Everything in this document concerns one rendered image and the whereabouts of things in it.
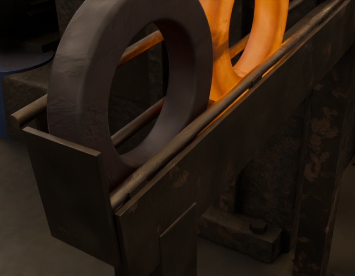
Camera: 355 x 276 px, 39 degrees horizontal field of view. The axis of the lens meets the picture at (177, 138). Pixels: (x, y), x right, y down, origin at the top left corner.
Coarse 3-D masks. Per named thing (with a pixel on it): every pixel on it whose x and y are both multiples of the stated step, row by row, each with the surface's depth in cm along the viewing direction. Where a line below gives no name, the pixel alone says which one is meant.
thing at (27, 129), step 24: (48, 144) 36; (72, 144) 35; (48, 168) 37; (72, 168) 35; (96, 168) 34; (48, 192) 39; (72, 192) 37; (96, 192) 35; (48, 216) 41; (72, 216) 39; (96, 216) 37; (72, 240) 41; (96, 240) 39; (120, 264) 39
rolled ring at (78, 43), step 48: (96, 0) 35; (144, 0) 36; (192, 0) 42; (96, 48) 34; (192, 48) 44; (48, 96) 35; (96, 96) 35; (192, 96) 47; (96, 144) 36; (144, 144) 46
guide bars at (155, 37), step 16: (304, 0) 76; (320, 0) 86; (160, 32) 50; (128, 48) 47; (144, 48) 48; (240, 48) 62; (16, 112) 38; (32, 112) 39; (144, 112) 49; (160, 112) 50; (16, 128) 38; (128, 128) 47
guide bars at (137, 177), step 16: (336, 0) 70; (320, 16) 66; (304, 32) 62; (288, 48) 58; (272, 64) 55; (240, 80) 51; (256, 80) 52; (224, 96) 48; (208, 112) 46; (224, 112) 50; (192, 128) 44; (176, 144) 42; (160, 160) 40; (144, 176) 39; (112, 192) 37; (128, 192) 37; (112, 208) 36
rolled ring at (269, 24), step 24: (216, 0) 46; (264, 0) 59; (288, 0) 60; (216, 24) 47; (264, 24) 60; (216, 48) 48; (264, 48) 60; (216, 72) 49; (240, 72) 57; (216, 96) 53; (240, 96) 55
